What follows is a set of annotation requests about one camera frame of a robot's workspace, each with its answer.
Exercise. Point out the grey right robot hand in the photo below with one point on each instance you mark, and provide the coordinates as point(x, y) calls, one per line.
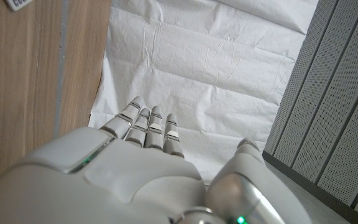
point(129, 180)

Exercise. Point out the white mini calculator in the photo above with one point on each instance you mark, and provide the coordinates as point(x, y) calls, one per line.
point(19, 3)

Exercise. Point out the white fabric curtain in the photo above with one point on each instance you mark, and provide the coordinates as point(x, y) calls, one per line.
point(197, 68)

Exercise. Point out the grey tape strip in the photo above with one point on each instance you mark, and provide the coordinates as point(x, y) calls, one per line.
point(61, 62)

